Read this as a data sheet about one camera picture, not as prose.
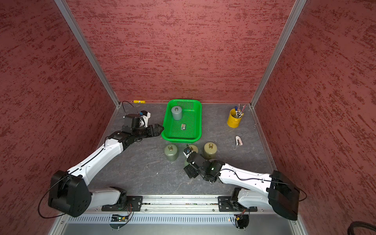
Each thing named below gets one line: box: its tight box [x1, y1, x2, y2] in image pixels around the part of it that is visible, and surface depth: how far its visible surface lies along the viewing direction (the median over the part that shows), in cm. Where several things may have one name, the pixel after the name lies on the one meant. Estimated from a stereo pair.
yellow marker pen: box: [133, 99, 146, 104], surface depth 124 cm
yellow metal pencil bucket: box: [227, 108, 245, 129], surface depth 102 cm
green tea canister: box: [164, 143, 178, 162], surface depth 87 cm
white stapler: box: [235, 135, 244, 146], surface depth 99 cm
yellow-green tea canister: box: [203, 141, 218, 161], surface depth 88 cm
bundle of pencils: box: [234, 103, 246, 118], surface depth 102 cm
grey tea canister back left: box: [171, 105, 183, 121], surface depth 108 cm
